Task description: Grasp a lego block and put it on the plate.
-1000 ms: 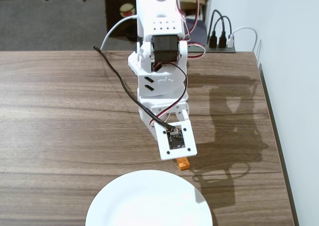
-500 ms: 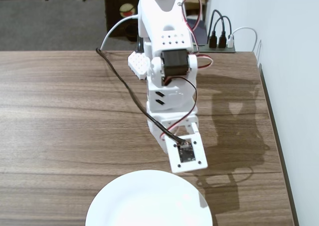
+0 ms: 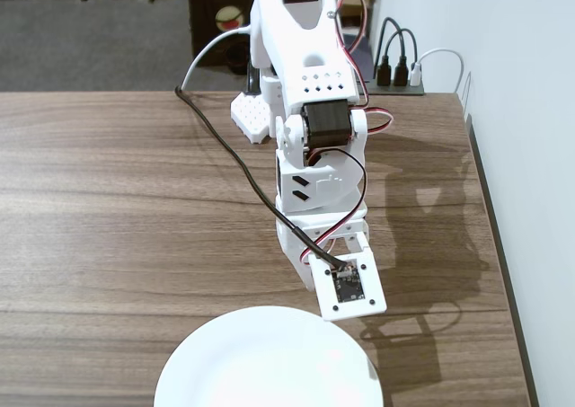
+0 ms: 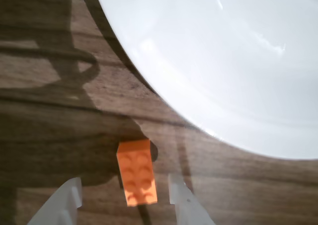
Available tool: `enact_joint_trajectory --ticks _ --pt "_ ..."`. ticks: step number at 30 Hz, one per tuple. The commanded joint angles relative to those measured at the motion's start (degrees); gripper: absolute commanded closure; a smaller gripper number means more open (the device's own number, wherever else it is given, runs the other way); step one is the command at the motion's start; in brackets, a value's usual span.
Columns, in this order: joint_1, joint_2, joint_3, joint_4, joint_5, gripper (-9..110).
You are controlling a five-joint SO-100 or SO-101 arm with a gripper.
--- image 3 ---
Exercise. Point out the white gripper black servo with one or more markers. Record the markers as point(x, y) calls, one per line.
point(293, 253)

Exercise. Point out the white round plate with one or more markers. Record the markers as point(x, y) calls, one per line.
point(269, 362)

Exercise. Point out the black power strip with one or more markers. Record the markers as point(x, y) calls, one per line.
point(404, 91)

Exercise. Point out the yellow red round object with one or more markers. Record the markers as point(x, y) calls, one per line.
point(229, 18)

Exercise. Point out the dark cabinet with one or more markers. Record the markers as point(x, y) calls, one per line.
point(202, 2)

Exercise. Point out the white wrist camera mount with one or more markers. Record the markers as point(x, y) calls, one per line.
point(359, 308)

